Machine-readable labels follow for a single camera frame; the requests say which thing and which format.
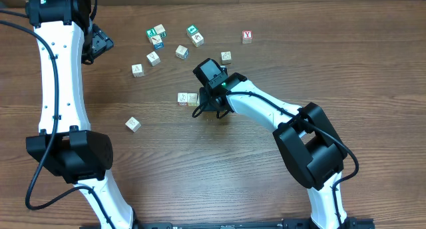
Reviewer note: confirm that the small wooden picture block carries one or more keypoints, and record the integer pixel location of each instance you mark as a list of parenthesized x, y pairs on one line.
[(192, 99)]

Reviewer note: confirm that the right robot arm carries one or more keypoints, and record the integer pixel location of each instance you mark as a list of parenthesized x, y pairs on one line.
[(309, 145)]

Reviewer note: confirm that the green letter wooden block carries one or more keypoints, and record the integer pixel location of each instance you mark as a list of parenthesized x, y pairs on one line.
[(150, 34)]

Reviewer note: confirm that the green number four block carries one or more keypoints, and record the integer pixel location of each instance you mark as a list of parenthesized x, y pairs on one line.
[(191, 30)]

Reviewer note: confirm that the plain wooden block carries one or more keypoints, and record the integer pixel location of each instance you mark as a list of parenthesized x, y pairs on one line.
[(226, 57)]

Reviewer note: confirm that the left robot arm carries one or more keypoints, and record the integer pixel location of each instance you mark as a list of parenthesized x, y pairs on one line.
[(65, 145)]

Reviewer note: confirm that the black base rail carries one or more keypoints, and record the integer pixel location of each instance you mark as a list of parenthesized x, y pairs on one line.
[(351, 223)]

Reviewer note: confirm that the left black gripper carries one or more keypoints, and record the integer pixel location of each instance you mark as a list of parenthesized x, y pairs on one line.
[(102, 42)]

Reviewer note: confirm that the red letter Y block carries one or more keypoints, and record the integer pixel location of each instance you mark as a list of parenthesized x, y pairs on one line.
[(247, 37)]

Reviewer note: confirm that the wooden block text top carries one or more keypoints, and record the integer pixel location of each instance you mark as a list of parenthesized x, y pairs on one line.
[(153, 58)]

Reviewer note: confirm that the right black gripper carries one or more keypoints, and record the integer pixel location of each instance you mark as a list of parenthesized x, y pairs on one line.
[(207, 104)]

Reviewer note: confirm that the wooden block red picture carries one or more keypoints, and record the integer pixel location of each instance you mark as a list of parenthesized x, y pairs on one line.
[(133, 124)]

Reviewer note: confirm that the green letter L block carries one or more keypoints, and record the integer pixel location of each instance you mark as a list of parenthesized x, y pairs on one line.
[(182, 99)]

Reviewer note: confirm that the wooden block blue side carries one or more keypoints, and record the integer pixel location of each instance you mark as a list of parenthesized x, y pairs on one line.
[(181, 52)]

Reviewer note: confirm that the wooden block brown picture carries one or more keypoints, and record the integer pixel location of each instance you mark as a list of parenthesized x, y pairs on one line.
[(197, 39)]

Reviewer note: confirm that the wooden block pencil picture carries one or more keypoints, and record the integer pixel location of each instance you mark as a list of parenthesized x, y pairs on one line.
[(157, 42)]

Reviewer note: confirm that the wooden block number side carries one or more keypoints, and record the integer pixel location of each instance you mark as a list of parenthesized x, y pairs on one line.
[(160, 30)]

